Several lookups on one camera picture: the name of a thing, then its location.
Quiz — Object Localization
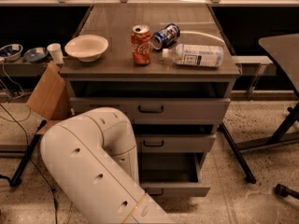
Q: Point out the grey middle drawer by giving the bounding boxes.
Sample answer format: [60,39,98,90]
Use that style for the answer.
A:
[135,134,216,153]

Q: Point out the grey drawer cabinet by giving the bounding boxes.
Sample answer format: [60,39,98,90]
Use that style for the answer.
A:
[58,4,241,173]

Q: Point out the clear plastic water bottle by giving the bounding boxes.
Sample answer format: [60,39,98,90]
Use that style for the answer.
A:
[163,44,224,68]

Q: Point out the white bowl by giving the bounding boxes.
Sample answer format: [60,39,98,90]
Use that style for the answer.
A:
[64,35,108,63]

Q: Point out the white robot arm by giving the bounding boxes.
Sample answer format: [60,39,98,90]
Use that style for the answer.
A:
[40,107,174,224]

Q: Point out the brown cardboard box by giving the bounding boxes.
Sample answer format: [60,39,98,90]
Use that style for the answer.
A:
[26,62,70,134]

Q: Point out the blue patterned bowl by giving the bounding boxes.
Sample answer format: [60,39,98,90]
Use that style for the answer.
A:
[0,44,23,62]
[23,47,49,63]

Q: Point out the grey drawer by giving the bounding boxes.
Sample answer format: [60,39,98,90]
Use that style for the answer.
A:
[70,97,230,124]
[138,153,210,197]
[135,134,216,153]

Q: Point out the white paper cup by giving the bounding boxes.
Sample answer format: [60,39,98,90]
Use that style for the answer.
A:
[47,43,64,63]

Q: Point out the grey bottom drawer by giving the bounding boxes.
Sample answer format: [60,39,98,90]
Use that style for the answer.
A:
[138,153,210,197]

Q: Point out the blue patterned bowl left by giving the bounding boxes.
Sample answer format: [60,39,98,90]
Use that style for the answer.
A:
[0,44,23,62]

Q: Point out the blue patterned bowl right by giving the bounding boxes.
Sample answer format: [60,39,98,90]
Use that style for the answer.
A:
[23,47,49,63]

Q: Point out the blue soda can lying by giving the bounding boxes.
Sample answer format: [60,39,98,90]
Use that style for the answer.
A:
[151,23,180,50]

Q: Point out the black floor cable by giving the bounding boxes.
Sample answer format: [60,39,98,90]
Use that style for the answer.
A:
[0,105,59,224]

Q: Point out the black stand leg right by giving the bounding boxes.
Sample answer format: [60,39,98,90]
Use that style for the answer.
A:
[220,123,256,184]

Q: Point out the black stand leg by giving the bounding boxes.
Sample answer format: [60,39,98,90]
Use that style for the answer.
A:
[9,120,47,188]
[220,123,256,184]

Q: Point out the red cola can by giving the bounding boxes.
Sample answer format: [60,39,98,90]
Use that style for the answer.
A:
[131,24,151,65]

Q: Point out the grey top drawer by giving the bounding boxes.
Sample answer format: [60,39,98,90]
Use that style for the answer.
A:
[70,97,230,124]

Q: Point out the black stand leg left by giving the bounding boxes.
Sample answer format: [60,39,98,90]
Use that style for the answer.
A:
[9,120,47,188]

